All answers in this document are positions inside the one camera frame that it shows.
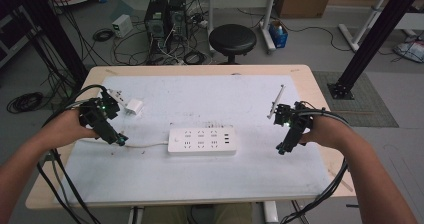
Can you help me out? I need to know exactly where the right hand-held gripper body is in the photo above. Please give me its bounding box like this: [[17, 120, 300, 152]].
[[275, 101, 315, 156]]

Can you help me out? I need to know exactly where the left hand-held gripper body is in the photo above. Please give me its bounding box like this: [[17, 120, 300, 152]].
[[78, 97, 130, 147]]

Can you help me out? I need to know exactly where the white oblong adapter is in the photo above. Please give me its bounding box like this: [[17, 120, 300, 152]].
[[107, 89, 130, 108]]

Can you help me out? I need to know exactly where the white cube charger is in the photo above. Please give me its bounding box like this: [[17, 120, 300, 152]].
[[125, 98, 145, 116]]

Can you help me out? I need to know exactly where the person's right hand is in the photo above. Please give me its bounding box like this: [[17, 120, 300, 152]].
[[299, 116, 348, 150]]

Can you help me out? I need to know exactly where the person's left hand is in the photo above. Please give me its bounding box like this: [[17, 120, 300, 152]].
[[54, 109, 100, 148]]

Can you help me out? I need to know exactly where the thin white rod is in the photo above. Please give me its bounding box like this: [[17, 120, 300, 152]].
[[267, 84, 286, 120]]

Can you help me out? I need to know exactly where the grey floor mat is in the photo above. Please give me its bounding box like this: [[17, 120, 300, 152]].
[[312, 70, 400, 129]]

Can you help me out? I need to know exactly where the blue box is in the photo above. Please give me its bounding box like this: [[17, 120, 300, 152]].
[[267, 19, 290, 50]]

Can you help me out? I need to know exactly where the white power supply box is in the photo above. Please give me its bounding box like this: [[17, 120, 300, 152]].
[[111, 13, 134, 39]]

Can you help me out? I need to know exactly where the white power strip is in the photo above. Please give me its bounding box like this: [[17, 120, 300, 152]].
[[167, 126, 238, 156]]

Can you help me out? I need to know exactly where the black round stool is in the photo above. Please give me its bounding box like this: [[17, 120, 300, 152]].
[[208, 23, 258, 65]]

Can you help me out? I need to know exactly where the black computer tower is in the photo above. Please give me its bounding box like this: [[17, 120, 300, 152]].
[[167, 0, 189, 42], [143, 0, 170, 57]]

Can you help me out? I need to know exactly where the white table leg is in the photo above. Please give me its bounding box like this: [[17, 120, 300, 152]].
[[127, 205, 145, 224], [262, 201, 280, 224]]

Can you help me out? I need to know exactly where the white table mat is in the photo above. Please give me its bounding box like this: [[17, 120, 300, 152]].
[[57, 74, 332, 206]]

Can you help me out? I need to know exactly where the brown cardboard box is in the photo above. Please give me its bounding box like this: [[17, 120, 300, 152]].
[[274, 0, 336, 19]]

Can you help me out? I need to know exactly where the white metal stand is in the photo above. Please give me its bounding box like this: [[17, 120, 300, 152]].
[[337, 0, 395, 54]]

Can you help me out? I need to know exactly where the white power strip cable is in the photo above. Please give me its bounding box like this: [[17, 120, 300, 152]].
[[79, 137, 170, 149]]

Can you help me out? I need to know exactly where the small coil of black cable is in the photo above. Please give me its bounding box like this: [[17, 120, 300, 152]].
[[92, 27, 115, 43]]

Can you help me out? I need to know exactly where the black left gripper cable bundle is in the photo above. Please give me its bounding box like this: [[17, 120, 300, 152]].
[[35, 83, 109, 224]]

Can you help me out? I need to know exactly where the black gripper cable bundle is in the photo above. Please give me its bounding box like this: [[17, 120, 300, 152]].
[[35, 83, 109, 224], [280, 100, 350, 224]]

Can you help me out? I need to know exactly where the black right gripper cable bundle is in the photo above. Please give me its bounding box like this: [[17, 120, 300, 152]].
[[280, 100, 350, 224]]

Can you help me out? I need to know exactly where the black aluminium post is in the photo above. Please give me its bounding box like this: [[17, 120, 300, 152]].
[[327, 0, 424, 101], [18, 0, 90, 85]]

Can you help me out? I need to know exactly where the large coil of black cable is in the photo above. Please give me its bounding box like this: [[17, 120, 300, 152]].
[[6, 91, 45, 115]]

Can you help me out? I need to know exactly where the long black floor cable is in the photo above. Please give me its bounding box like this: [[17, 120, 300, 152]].
[[285, 25, 352, 52]]

